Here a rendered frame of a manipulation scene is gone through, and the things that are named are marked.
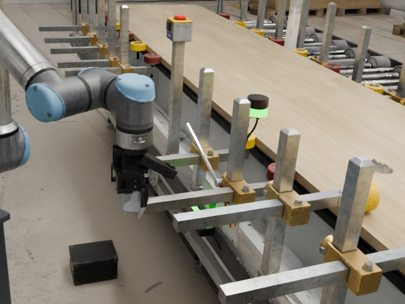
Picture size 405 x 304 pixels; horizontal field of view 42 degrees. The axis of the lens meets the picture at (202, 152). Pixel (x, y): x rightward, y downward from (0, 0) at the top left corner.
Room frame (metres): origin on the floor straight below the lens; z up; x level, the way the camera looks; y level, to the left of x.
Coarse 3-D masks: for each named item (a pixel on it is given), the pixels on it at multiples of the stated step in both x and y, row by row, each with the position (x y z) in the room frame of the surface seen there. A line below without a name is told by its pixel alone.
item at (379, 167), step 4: (372, 160) 1.46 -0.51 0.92; (376, 160) 1.46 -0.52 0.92; (376, 164) 1.45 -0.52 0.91; (380, 164) 1.43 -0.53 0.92; (384, 164) 1.45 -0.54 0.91; (376, 168) 1.42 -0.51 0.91; (380, 168) 1.42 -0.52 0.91; (384, 168) 1.42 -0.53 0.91; (388, 168) 1.42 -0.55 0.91; (392, 168) 1.42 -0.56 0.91; (384, 172) 1.41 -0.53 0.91; (388, 172) 1.42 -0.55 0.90
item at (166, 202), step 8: (248, 184) 1.36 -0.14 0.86; (256, 184) 1.36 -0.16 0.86; (264, 184) 1.36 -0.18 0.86; (192, 192) 1.28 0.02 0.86; (200, 192) 1.28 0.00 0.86; (208, 192) 1.29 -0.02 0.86; (216, 192) 1.29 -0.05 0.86; (224, 192) 1.29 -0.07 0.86; (232, 192) 1.30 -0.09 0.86; (256, 192) 1.33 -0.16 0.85; (152, 200) 1.22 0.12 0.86; (160, 200) 1.23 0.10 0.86; (168, 200) 1.23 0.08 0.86; (176, 200) 1.24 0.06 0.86; (184, 200) 1.25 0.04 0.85; (192, 200) 1.26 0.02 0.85; (200, 200) 1.26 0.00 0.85; (208, 200) 1.27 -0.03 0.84; (216, 200) 1.28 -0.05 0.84; (224, 200) 1.29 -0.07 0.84; (232, 200) 1.30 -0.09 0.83; (152, 208) 1.21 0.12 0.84; (160, 208) 1.22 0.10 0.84; (168, 208) 1.23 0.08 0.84; (176, 208) 1.24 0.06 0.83
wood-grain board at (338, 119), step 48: (192, 48) 2.74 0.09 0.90; (240, 48) 2.82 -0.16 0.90; (240, 96) 2.02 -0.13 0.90; (288, 96) 2.07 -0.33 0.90; (336, 96) 2.12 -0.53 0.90; (384, 96) 2.17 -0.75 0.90; (336, 144) 1.60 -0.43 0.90; (384, 144) 1.63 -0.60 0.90; (384, 192) 1.29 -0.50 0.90; (384, 240) 1.05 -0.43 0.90
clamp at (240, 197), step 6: (222, 174) 1.40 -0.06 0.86; (222, 180) 1.38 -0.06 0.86; (228, 180) 1.35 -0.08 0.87; (240, 180) 1.35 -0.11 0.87; (222, 186) 1.37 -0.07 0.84; (228, 186) 1.34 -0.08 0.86; (234, 186) 1.32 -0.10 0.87; (240, 186) 1.32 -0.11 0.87; (234, 192) 1.30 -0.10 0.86; (240, 192) 1.28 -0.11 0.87; (246, 192) 1.29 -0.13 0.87; (252, 192) 1.29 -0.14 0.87; (234, 198) 1.30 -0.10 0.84; (240, 198) 1.27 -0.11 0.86; (246, 198) 1.28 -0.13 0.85; (252, 198) 1.29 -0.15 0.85; (234, 204) 1.29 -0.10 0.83
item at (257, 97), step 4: (248, 96) 1.39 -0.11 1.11; (252, 96) 1.39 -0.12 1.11; (256, 96) 1.39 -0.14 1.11; (260, 96) 1.39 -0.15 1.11; (264, 96) 1.40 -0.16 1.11; (256, 100) 1.36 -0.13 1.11; (260, 100) 1.36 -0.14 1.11; (264, 100) 1.36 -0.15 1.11; (252, 108) 1.36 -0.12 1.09; (256, 120) 1.39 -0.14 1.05; (248, 124) 1.36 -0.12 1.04; (256, 124) 1.38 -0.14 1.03; (252, 132) 1.38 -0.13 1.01; (248, 136) 1.38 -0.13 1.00
